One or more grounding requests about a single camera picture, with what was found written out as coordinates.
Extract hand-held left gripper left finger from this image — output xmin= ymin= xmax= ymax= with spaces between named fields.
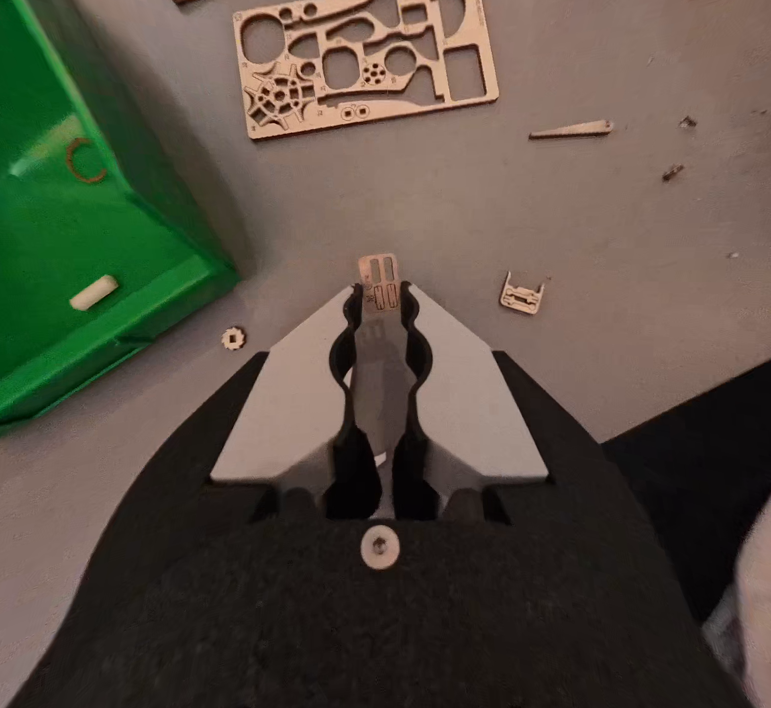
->
xmin=210 ymin=285 xmax=363 ymax=496

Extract grey desk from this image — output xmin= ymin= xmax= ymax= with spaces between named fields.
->
xmin=0 ymin=0 xmax=771 ymax=685

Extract small slotted wooden plate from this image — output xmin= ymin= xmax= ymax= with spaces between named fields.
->
xmin=358 ymin=253 xmax=401 ymax=323

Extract dark trousers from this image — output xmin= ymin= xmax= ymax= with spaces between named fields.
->
xmin=599 ymin=361 xmax=771 ymax=627

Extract green plastic bin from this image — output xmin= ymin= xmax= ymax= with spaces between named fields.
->
xmin=0 ymin=0 xmax=242 ymax=426

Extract pointed wooden stick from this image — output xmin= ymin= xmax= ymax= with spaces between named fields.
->
xmin=529 ymin=120 xmax=614 ymax=141

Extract wooden frame with pegs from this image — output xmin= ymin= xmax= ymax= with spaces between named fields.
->
xmin=500 ymin=272 xmax=546 ymax=315

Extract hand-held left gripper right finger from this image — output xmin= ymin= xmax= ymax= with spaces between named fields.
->
xmin=401 ymin=280 xmax=550 ymax=496

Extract brown rubber band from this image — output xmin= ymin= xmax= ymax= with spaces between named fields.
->
xmin=66 ymin=138 xmax=108 ymax=183

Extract small white cylinder piece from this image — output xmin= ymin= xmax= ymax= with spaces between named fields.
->
xmin=69 ymin=275 xmax=119 ymax=311

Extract wooden cut-out sheet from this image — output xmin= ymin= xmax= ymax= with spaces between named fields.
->
xmin=233 ymin=0 xmax=500 ymax=142

